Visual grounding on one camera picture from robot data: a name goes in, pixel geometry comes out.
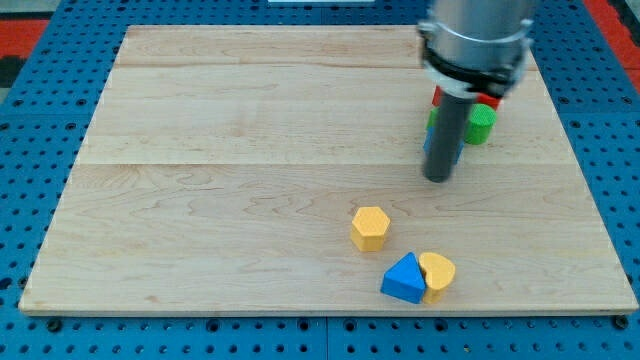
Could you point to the yellow heart block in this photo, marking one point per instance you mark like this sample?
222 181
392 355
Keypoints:
438 273

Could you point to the green cylinder block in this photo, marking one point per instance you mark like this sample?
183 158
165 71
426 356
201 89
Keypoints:
481 121

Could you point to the light wooden board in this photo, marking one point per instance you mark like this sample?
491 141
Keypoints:
223 166

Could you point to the yellow hexagon block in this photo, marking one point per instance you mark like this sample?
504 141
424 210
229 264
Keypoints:
369 228

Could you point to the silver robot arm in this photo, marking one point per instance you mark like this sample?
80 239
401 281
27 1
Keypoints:
470 47

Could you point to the green block behind rod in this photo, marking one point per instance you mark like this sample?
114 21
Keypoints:
432 118

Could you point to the blue block behind rod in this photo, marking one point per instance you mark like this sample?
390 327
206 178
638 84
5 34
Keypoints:
428 140

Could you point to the red block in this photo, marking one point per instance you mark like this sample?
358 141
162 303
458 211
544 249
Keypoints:
481 99

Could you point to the blue triangle block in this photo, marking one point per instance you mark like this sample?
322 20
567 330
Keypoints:
404 280

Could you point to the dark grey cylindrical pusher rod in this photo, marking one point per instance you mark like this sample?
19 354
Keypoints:
447 135

